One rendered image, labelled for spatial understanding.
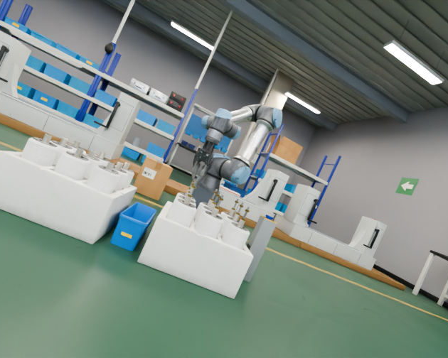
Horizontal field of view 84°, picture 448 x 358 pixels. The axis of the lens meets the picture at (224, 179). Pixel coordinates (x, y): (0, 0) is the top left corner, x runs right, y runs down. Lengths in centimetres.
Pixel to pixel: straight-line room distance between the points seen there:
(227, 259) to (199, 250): 11
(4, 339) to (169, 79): 925
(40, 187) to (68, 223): 15
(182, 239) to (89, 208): 34
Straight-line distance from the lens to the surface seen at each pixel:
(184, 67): 974
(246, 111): 158
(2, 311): 67
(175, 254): 96
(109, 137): 302
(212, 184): 147
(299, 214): 356
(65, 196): 100
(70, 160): 102
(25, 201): 106
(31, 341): 62
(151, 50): 987
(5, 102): 328
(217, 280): 101
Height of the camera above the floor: 40
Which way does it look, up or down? level
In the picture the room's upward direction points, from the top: 25 degrees clockwise
